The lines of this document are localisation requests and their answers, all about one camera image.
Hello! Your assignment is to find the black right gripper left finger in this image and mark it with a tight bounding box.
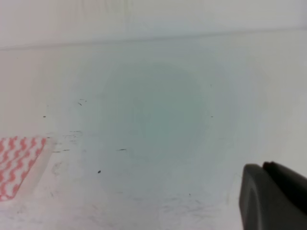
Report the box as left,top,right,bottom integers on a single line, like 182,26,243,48
239,164,307,230

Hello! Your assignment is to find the pink white wavy towel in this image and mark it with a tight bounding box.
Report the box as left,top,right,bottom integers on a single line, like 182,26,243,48
0,136,51,202

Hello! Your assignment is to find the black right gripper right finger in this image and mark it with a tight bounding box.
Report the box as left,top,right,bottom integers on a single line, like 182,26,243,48
262,161,307,211

